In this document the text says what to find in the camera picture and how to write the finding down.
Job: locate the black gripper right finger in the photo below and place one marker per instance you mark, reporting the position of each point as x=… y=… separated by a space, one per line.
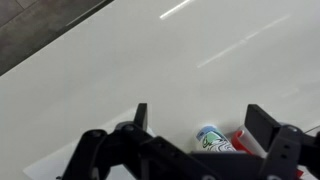
x=263 y=130

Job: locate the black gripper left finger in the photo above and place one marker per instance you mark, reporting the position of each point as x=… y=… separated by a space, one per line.
x=133 y=153

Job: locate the printed paper cup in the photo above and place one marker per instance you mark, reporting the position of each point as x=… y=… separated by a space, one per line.
x=213 y=140

